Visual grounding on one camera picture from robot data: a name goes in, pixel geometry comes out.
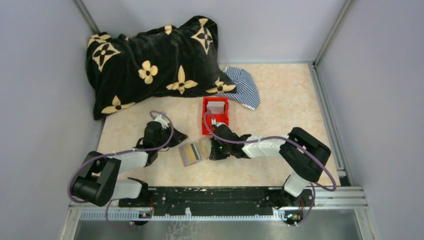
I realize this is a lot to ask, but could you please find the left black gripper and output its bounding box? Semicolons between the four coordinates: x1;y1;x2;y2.
155;122;188;150

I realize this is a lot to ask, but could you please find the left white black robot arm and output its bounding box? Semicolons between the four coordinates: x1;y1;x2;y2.
67;110;188;207

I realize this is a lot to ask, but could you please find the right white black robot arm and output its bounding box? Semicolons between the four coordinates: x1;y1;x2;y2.
209;123;331;206

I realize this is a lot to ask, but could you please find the aluminium frame rail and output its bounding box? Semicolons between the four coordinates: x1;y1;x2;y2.
68;186;369;210

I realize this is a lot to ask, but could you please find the pink leather card holder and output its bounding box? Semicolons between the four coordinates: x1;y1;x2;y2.
197;137;212;160

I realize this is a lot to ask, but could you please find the black floral plush blanket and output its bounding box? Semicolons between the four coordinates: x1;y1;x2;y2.
85;15;237;120

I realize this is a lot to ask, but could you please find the white cable duct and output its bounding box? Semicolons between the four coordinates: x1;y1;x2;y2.
80;208;287;221

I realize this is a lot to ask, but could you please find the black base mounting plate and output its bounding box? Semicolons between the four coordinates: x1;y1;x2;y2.
118;186;313;216

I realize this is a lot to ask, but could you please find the grey card in bin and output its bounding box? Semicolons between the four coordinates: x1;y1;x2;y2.
206;101;226;115

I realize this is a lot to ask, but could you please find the red plastic bin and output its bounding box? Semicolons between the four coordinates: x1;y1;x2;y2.
201;96;229;136

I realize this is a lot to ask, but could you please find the blue white striped cloth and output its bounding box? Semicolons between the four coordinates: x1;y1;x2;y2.
215;66;261;111

